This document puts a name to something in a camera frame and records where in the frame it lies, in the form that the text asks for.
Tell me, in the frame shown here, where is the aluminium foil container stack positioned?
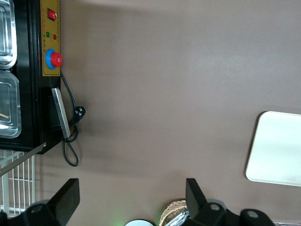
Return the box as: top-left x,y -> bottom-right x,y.
166,208 -> 190,226

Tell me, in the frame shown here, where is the white wire rack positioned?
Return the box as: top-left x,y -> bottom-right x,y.
0,149 -> 36,216

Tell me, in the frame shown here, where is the silver machine handle bar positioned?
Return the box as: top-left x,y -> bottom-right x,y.
51,87 -> 71,138

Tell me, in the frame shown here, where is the black sealing machine yellow panel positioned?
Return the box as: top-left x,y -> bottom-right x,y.
0,0 -> 62,155

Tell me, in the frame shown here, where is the cream plastic serving tray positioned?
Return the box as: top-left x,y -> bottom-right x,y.
245,111 -> 301,187

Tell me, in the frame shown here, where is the steel food tray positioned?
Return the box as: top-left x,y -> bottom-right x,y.
0,69 -> 22,139
0,0 -> 18,70

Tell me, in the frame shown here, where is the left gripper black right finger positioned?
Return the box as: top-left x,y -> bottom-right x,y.
185,178 -> 228,226

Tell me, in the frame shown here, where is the grey metal lever bar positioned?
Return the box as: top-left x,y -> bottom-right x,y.
0,144 -> 47,178

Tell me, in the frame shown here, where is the oval wicker basket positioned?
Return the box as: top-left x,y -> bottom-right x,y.
159,199 -> 189,226

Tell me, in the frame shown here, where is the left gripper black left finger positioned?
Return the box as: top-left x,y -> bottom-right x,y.
14,178 -> 81,226

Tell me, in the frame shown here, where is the black power cable with plug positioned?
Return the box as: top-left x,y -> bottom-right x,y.
60,70 -> 87,167

